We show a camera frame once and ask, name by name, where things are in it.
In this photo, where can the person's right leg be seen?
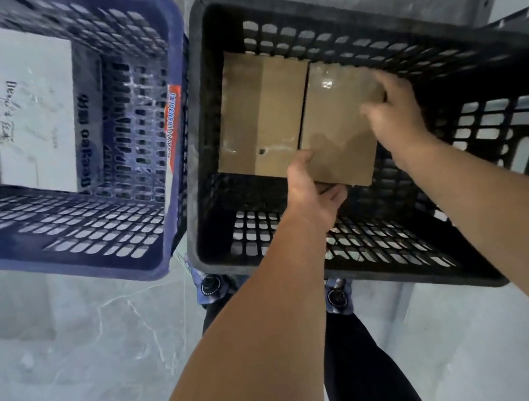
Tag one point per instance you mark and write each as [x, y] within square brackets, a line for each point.
[362, 372]

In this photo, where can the person's leg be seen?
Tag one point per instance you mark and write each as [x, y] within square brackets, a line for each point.
[210, 316]
[362, 372]

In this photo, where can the large plain brown box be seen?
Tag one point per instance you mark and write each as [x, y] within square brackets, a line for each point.
[337, 121]

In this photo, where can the person's left forearm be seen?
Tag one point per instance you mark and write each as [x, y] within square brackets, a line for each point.
[248, 350]

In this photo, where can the person's right hand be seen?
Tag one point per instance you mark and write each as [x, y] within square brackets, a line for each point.
[403, 126]

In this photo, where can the brown cardboard box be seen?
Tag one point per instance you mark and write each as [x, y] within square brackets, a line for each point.
[255, 109]

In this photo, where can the blue plastic crate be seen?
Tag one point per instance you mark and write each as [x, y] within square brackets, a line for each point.
[74, 228]

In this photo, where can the person's right shoe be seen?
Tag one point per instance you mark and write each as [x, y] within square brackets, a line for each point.
[337, 296]

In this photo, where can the black plastic crate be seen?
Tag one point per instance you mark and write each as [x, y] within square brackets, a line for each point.
[474, 74]

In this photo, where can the person's left hand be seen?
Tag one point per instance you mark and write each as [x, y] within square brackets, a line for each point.
[315, 205]

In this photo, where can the white cardboard box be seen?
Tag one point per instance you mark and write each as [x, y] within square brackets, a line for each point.
[41, 118]

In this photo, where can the person's left leg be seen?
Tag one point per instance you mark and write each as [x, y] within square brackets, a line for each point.
[210, 316]

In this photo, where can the person's right forearm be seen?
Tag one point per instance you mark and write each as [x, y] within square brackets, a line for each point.
[524, 227]

